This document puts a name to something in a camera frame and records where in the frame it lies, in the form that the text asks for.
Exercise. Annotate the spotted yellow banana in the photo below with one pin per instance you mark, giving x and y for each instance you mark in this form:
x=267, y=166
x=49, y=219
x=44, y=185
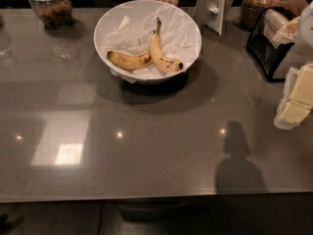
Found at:
x=161, y=61

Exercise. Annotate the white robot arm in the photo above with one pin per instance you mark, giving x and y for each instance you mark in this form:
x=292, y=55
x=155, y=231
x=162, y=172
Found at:
x=304, y=40

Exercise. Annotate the left yellow banana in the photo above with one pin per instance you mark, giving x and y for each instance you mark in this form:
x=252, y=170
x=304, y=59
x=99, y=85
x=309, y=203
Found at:
x=128, y=62

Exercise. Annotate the white bowl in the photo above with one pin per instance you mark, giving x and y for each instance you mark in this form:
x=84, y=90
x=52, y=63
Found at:
x=140, y=13

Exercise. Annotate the packaged bread in rack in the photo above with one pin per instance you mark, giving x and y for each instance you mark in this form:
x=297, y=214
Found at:
x=280, y=22

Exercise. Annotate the right glass jar with granola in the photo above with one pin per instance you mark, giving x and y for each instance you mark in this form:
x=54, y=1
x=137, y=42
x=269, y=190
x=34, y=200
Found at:
x=251, y=10

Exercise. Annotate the glass jar with granola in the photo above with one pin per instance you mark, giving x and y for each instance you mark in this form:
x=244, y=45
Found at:
x=53, y=13
x=251, y=10

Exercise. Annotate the white paper holder stand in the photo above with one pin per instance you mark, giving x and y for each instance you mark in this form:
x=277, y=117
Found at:
x=211, y=13

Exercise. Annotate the white paper liner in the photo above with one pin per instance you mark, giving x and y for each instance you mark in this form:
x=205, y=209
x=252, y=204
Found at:
x=177, y=36

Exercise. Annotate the left glass jar with granola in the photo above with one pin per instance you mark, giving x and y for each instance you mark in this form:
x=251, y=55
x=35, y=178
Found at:
x=53, y=13

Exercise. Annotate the black wire rack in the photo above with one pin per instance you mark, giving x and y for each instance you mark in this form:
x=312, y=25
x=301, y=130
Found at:
x=268, y=57

